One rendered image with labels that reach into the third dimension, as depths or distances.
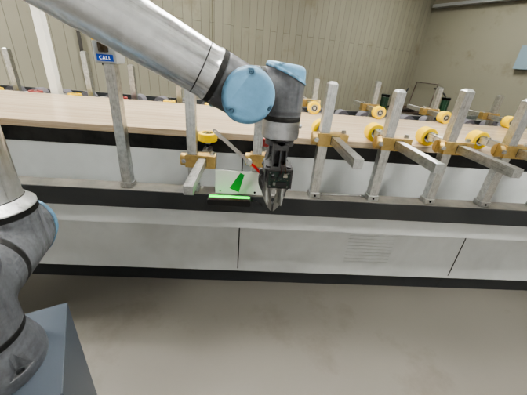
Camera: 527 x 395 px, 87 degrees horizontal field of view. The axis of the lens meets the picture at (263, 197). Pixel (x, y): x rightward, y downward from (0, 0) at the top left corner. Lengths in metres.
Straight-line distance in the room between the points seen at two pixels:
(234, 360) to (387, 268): 1.00
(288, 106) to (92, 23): 0.38
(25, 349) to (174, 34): 0.65
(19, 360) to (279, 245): 1.14
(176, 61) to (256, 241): 1.20
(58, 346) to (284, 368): 0.91
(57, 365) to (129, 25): 0.66
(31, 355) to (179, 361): 0.77
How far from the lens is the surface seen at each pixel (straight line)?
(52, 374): 0.78
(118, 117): 1.16
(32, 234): 0.79
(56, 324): 0.87
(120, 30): 0.48
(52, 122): 1.51
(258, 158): 1.08
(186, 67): 0.47
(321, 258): 1.65
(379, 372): 1.54
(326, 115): 1.08
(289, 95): 0.64
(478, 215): 1.52
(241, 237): 1.52
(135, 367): 1.47
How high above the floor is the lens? 1.20
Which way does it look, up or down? 26 degrees down
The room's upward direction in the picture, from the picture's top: 5 degrees clockwise
